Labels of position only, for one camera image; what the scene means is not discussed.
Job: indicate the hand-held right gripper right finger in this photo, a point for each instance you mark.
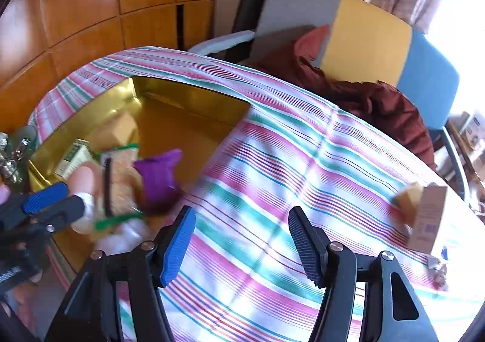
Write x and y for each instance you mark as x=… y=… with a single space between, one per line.
x=307 y=247

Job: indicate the white medicine box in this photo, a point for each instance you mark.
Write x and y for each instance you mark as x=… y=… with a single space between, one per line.
x=471 y=130

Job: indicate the small green label box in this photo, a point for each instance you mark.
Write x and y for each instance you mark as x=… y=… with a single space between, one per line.
x=74 y=158

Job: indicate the grey yellow blue armchair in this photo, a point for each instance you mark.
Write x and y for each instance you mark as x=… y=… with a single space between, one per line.
x=371 y=35

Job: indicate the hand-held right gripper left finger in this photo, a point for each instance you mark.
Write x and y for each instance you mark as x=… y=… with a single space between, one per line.
x=176 y=247

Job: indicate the wooden side shelf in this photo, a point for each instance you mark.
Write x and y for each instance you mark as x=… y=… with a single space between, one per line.
x=460 y=152

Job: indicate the gold metal tin box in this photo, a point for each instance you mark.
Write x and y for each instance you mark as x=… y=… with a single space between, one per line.
x=182 y=130

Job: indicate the red-brown padded jacket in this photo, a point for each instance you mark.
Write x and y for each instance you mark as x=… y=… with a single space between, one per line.
x=379 y=103

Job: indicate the window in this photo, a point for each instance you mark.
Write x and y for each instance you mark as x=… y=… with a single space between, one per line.
x=466 y=24

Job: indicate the striped tablecloth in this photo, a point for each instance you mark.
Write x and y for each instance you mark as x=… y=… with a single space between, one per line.
x=265 y=175

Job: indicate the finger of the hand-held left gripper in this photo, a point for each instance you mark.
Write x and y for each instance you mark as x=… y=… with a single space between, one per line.
x=45 y=198
x=60 y=211

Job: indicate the cream carton box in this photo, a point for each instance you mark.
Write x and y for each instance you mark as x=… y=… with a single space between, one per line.
x=430 y=217

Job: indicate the clear packet with green edges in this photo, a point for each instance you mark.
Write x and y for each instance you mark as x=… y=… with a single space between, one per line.
x=121 y=179

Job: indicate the purple snack packet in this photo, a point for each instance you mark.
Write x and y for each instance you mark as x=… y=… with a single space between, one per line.
x=159 y=179

